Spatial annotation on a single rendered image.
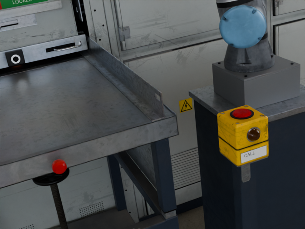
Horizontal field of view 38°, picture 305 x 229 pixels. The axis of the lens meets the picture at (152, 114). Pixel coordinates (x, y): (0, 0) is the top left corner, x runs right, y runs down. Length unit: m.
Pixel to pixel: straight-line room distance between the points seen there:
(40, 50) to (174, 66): 0.53
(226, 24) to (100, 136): 0.42
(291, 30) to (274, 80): 0.77
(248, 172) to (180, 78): 0.91
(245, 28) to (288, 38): 0.94
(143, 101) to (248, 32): 0.33
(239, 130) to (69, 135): 0.42
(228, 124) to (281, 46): 1.18
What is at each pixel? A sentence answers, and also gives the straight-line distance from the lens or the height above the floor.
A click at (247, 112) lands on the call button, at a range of 0.95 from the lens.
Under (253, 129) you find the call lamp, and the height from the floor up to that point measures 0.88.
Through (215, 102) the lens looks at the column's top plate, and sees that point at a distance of 1.40.
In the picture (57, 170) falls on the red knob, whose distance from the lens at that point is 1.01.
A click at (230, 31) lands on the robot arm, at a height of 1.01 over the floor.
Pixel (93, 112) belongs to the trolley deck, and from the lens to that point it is 1.20.
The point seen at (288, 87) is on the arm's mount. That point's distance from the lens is 1.38.
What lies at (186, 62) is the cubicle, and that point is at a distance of 1.84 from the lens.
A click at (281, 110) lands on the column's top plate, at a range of 1.33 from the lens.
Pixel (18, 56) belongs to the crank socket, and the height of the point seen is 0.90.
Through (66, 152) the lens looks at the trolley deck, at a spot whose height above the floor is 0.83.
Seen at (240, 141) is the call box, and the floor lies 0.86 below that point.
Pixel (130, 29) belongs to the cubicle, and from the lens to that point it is 1.71.
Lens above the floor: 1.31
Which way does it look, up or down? 24 degrees down
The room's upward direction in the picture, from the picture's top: 8 degrees counter-clockwise
